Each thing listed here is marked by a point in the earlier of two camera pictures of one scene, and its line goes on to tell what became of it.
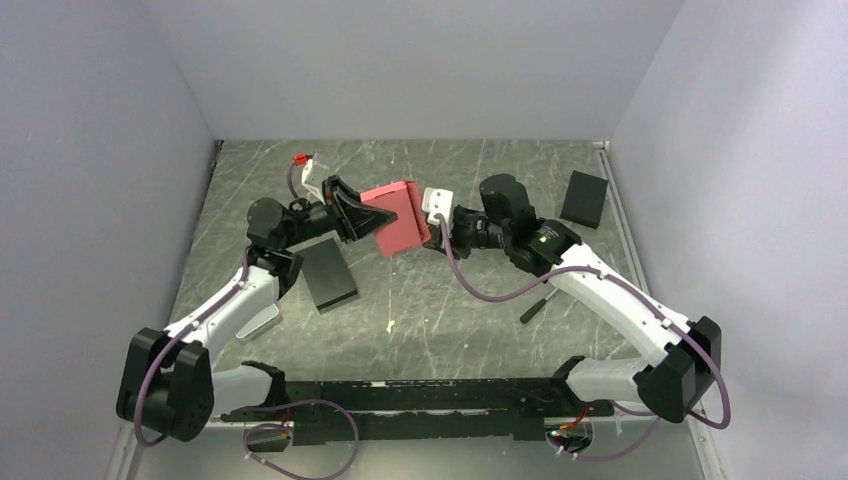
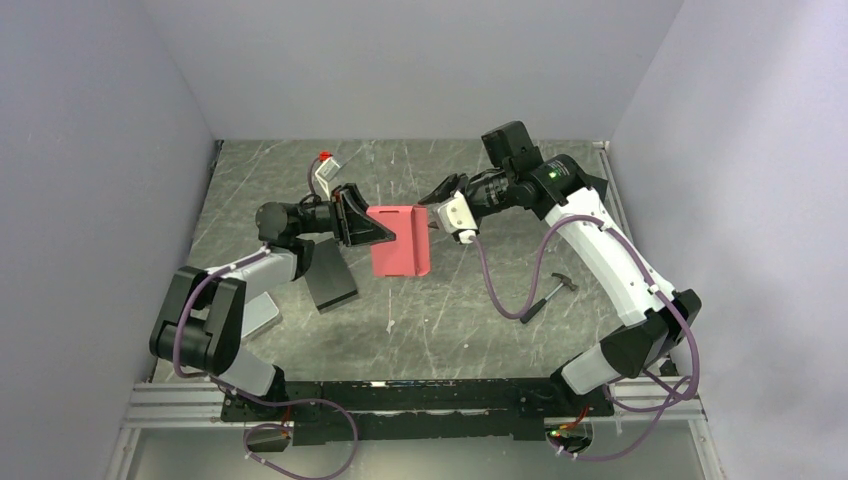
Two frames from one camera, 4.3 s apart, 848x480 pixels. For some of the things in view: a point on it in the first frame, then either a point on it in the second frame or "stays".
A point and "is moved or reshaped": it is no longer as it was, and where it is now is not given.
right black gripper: [453, 227] to [446, 189]
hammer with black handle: [532, 311] stays
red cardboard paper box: [409, 229] is moved or reshaped
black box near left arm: [329, 276] stays
